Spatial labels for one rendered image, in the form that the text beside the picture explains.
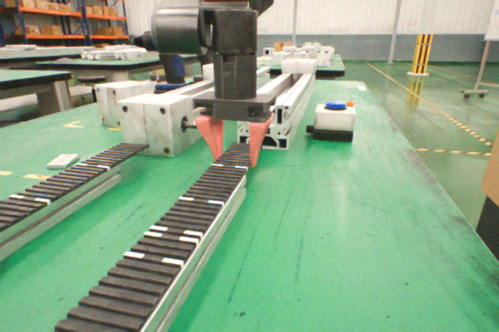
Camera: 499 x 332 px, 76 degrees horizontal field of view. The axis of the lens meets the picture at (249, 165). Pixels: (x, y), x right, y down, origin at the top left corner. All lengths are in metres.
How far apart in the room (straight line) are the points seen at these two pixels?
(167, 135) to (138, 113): 0.06
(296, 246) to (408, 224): 0.14
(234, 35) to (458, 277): 0.34
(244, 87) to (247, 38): 0.06
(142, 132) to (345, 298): 0.44
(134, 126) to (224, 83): 0.24
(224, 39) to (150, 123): 0.24
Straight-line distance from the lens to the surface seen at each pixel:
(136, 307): 0.24
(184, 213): 0.33
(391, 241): 0.37
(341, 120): 0.67
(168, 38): 0.43
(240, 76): 0.41
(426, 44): 10.77
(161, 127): 0.57
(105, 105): 0.84
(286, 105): 0.59
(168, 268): 0.26
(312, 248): 0.34
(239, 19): 0.41
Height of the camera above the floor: 0.98
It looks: 22 degrees down
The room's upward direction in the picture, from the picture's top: straight up
